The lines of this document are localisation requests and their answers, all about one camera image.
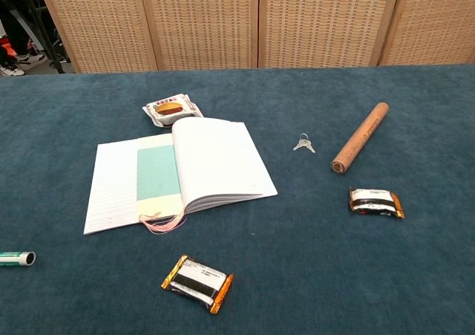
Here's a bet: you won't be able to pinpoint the blue bookmark with pink tassel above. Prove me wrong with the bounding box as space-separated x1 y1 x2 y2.
136 133 187 235

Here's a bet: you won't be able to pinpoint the open white lined notebook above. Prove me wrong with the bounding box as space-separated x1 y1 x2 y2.
83 117 279 235

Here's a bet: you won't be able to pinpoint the burger print snack packet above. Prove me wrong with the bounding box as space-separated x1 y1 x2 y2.
142 93 204 128

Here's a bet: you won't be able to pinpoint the teal carpet table cover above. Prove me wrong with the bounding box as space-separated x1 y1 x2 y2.
0 64 475 335

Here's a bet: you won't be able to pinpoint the brown cardboard tube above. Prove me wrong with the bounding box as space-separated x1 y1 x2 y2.
330 102 390 175

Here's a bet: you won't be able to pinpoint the black white orange snack bar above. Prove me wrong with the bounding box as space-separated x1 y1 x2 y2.
348 187 405 219
160 253 235 315

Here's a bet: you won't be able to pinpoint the woven wood folding screen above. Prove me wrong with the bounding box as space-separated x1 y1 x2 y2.
33 0 475 74

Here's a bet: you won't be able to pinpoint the black tripod stand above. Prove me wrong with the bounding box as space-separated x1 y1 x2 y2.
14 0 71 74

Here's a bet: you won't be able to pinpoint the green white marker pen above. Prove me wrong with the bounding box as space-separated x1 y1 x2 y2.
0 251 37 267

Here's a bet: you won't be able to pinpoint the orange plastic bag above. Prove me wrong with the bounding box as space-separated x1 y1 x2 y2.
0 37 19 58

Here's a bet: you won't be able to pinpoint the person in black trousers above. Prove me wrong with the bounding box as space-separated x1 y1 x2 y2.
0 0 48 77

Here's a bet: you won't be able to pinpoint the silver keys on ring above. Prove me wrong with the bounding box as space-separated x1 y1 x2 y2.
292 132 317 155

